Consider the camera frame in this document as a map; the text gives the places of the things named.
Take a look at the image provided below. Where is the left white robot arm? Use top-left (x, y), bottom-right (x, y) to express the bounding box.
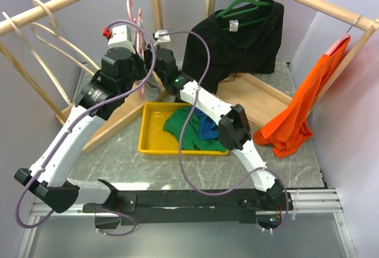
top-left (14, 47), bottom-right (156, 213)

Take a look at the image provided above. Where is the purple cable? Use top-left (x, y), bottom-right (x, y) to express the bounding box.
top-left (164, 30), bottom-right (290, 232)
top-left (16, 19), bottom-right (156, 237)

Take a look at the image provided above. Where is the orange shirt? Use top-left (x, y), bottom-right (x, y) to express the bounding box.
top-left (253, 35), bottom-right (351, 159)

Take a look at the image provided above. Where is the left wooden clothes rack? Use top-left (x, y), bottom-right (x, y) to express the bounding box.
top-left (1, 0), bottom-right (163, 153)

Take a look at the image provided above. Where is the pink plastic hanger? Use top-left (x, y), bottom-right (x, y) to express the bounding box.
top-left (126, 0), bottom-right (145, 99)

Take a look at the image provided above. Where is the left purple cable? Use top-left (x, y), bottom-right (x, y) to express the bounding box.
top-left (16, 19), bottom-right (156, 237)

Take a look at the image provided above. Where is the green shirt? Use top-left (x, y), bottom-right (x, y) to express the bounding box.
top-left (163, 106), bottom-right (226, 153)

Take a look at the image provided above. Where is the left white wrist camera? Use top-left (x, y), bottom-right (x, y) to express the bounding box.
top-left (102, 25), bottom-right (136, 53)

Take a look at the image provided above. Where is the black base bar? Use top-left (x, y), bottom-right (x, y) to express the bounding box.
top-left (83, 189), bottom-right (294, 224)

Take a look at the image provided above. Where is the yellow plastic tray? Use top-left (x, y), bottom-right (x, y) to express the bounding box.
top-left (138, 102), bottom-right (229, 156)

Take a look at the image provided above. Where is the right wooden clothes rack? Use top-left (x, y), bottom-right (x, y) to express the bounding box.
top-left (217, 0), bottom-right (378, 128)

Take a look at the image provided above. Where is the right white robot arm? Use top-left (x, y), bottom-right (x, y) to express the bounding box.
top-left (144, 47), bottom-right (290, 209)

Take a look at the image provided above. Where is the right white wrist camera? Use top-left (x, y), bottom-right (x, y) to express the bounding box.
top-left (153, 30), bottom-right (171, 46)

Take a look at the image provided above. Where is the black shirt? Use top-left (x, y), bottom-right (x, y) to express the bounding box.
top-left (182, 0), bottom-right (284, 93)

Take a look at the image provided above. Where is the blue shirt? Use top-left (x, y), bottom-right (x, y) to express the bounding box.
top-left (194, 108), bottom-right (219, 140)

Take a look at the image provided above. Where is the green hanger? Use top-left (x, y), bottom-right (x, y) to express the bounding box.
top-left (216, 0), bottom-right (274, 31)

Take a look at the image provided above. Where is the wooden clothes rack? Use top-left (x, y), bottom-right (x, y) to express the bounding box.
top-left (1, 0), bottom-right (163, 153)
top-left (217, 0), bottom-right (378, 128)

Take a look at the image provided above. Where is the pink hanger metal hook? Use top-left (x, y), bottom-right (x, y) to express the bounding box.
top-left (325, 14), bottom-right (363, 56)

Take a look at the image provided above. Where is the beige hanger far left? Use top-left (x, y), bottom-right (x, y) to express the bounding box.
top-left (2, 11), bottom-right (73, 108)

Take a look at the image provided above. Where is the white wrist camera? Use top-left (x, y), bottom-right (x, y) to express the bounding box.
top-left (102, 25), bottom-right (136, 53)
top-left (153, 30), bottom-right (171, 46)

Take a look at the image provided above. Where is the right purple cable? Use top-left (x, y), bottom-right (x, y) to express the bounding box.
top-left (164, 30), bottom-right (290, 232)

